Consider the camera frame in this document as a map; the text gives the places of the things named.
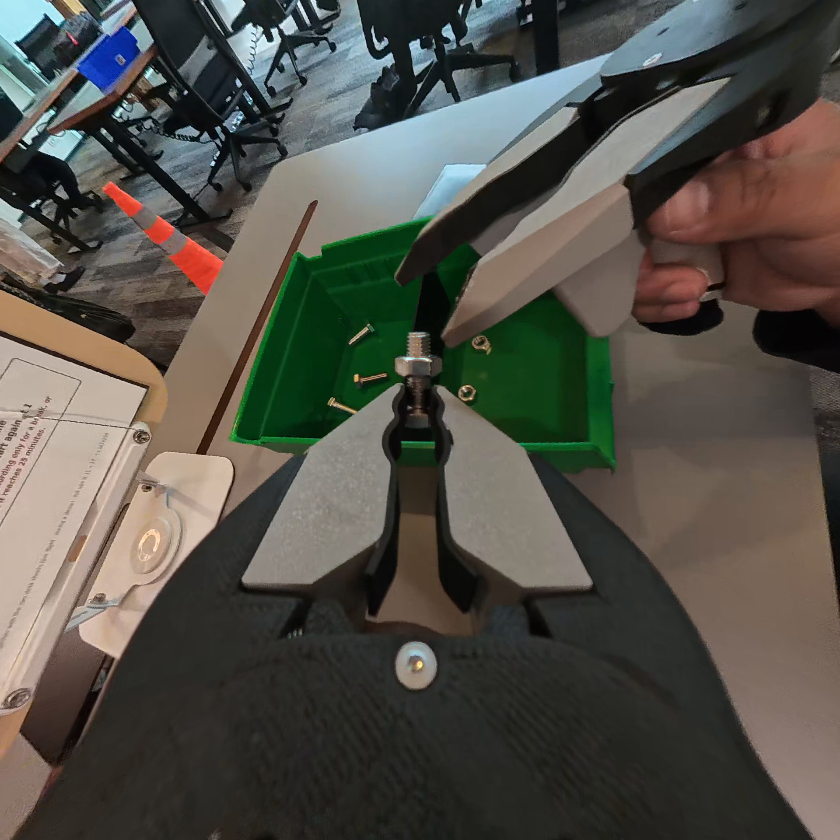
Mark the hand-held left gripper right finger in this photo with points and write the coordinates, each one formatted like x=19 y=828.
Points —
x=518 y=525

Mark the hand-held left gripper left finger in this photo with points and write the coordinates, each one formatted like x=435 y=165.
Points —
x=321 y=518

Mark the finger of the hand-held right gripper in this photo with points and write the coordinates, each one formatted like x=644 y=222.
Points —
x=571 y=216
x=499 y=164

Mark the green plastic bin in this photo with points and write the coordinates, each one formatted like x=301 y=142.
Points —
x=525 y=407

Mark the person's right hand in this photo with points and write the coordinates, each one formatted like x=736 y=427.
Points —
x=774 y=216

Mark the white sheet red label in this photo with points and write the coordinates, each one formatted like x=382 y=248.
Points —
x=453 y=187

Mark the black office chair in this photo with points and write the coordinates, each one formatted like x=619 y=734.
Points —
x=197 y=85
x=289 y=33
x=426 y=46

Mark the black bin divider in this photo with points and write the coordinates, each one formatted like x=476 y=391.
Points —
x=430 y=302

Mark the printed instruction sheet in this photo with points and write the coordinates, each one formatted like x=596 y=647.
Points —
x=39 y=407

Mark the orange traffic cone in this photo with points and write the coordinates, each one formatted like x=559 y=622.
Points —
x=177 y=243

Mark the black bag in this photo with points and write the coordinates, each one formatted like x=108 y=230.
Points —
x=65 y=315

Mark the small blue bin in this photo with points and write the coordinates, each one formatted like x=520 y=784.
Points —
x=108 y=56

